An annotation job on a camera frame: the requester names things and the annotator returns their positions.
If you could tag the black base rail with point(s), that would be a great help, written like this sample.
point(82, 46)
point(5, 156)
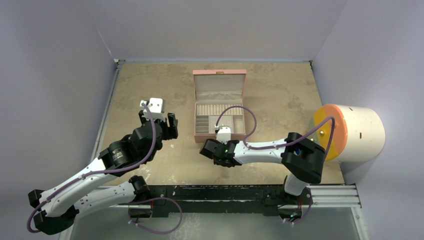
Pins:
point(269, 200)

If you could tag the pink jewelry box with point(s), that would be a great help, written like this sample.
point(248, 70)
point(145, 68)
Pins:
point(217, 91)

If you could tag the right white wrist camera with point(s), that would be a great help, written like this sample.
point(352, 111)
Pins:
point(223, 133)

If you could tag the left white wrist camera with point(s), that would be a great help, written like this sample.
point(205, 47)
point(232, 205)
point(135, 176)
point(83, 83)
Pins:
point(154, 109)

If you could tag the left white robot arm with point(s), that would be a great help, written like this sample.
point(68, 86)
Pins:
point(57, 209)

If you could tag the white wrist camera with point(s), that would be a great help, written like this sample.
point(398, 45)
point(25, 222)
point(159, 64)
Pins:
point(223, 133)
point(154, 109)

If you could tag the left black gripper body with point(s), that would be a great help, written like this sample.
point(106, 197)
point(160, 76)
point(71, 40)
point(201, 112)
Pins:
point(165, 134)

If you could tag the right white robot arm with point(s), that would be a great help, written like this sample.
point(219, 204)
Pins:
point(301, 156)

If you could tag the white cylinder orange lid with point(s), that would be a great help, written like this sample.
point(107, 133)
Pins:
point(359, 133)

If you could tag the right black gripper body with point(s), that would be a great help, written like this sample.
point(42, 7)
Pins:
point(212, 151)

